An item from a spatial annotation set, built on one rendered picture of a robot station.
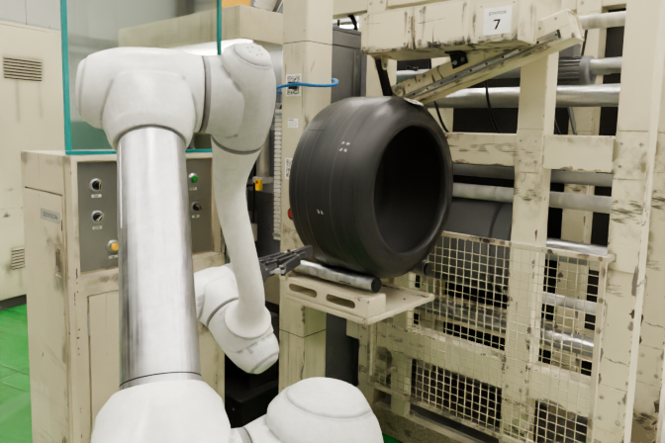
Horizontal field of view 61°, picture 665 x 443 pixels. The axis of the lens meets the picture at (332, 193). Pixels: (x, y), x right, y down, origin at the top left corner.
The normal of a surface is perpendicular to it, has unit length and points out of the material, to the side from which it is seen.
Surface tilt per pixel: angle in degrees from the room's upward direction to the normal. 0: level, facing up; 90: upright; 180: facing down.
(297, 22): 90
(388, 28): 90
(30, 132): 90
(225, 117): 128
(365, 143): 66
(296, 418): 44
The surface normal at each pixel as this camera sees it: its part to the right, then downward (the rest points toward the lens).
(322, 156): -0.62, -0.29
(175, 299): 0.63, -0.46
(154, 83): 0.36, -0.41
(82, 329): 0.74, 0.09
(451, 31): -0.67, 0.07
